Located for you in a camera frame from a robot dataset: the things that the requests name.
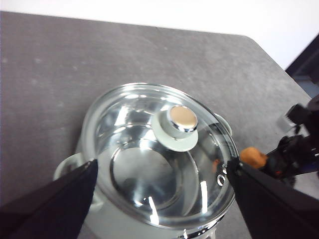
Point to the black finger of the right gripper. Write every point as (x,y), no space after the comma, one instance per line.
(289,156)

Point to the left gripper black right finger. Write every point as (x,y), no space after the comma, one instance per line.
(274,206)

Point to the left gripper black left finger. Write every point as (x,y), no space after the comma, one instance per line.
(49,206)

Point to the brown potato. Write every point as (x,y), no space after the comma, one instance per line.
(251,155)

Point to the glass lid with green knob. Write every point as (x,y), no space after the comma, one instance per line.
(183,117)

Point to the green electric cooking pot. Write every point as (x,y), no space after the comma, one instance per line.
(66,166)

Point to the dark background furniture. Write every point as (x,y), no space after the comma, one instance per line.
(310,62)

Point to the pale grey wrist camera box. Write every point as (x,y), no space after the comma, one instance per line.
(282,122)

